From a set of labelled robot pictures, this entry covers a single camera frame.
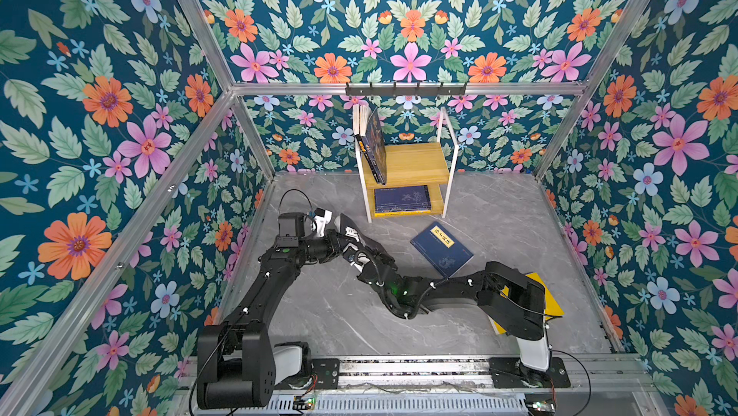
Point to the black book leaning on shelf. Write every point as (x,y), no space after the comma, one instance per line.
(372,154)

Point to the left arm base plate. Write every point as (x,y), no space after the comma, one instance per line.
(320,373)

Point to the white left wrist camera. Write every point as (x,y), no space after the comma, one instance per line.
(321,218)

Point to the black wolf cover book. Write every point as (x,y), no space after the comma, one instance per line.
(348,235)

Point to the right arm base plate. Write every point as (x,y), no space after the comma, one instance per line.
(511,373)

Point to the black hook rack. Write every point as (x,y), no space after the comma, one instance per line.
(428,90)

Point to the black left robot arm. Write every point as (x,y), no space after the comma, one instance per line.
(237,364)

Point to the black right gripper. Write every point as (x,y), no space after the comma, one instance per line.
(382,257)

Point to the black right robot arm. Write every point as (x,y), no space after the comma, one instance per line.
(510,298)

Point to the white wooden two-tier shelf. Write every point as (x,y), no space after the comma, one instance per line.
(416,164)

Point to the yellow cartoon cover book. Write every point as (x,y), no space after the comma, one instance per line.
(551,311)

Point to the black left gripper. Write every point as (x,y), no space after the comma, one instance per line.
(332,248)

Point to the aluminium mounting rail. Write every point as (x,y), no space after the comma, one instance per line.
(587,373)

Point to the navy book yellow label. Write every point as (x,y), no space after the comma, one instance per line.
(402,199)
(445,253)

